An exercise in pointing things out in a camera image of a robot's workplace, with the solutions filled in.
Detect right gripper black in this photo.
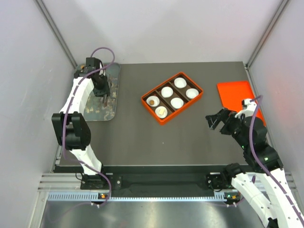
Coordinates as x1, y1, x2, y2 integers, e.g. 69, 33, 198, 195
205, 106, 249, 149

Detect cream white chocolate bar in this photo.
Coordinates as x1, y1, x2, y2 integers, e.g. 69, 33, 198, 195
159, 108, 165, 115

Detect metal tongs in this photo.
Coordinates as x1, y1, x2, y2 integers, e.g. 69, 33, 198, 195
103, 94, 109, 107

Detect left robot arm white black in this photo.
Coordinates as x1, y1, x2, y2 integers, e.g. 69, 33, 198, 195
51, 57, 110, 188

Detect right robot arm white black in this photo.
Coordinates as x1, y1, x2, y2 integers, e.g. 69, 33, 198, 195
205, 108, 304, 228

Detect orange chocolate box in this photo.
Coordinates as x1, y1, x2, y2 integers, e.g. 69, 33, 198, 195
141, 72, 203, 125

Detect floral blue tray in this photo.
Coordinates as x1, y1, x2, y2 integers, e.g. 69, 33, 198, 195
83, 62, 121, 122

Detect orange box lid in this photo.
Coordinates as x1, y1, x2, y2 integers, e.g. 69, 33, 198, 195
217, 81, 255, 113

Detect white paper cup back right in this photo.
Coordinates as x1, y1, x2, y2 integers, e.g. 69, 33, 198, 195
186, 88, 199, 99

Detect white paper cup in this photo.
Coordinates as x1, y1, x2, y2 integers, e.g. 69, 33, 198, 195
146, 95, 160, 107
174, 77, 187, 89
170, 97, 184, 109
161, 86, 173, 98
186, 88, 199, 99
155, 106, 168, 119

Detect white paper cup middle right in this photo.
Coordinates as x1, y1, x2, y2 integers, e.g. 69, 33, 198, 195
170, 97, 184, 109

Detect white paper cup back left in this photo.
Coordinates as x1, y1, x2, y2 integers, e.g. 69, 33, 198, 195
174, 77, 187, 89

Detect white paper cup front right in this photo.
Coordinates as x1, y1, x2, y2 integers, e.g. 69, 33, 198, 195
155, 106, 168, 119

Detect white paper cup front left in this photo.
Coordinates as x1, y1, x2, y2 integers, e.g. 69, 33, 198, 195
146, 95, 160, 107

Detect white paper cup middle left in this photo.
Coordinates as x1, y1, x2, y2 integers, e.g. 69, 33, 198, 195
161, 86, 173, 98

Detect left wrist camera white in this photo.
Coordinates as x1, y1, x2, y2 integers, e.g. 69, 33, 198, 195
84, 57, 104, 73

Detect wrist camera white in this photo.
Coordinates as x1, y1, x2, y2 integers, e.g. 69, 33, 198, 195
235, 98, 257, 119
84, 57, 104, 73

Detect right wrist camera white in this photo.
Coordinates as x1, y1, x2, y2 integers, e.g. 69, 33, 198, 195
235, 98, 257, 119

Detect black mounting base rail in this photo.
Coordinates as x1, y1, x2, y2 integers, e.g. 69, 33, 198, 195
38, 163, 297, 202

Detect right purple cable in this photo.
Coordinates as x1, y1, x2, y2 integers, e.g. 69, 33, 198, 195
248, 95, 304, 221

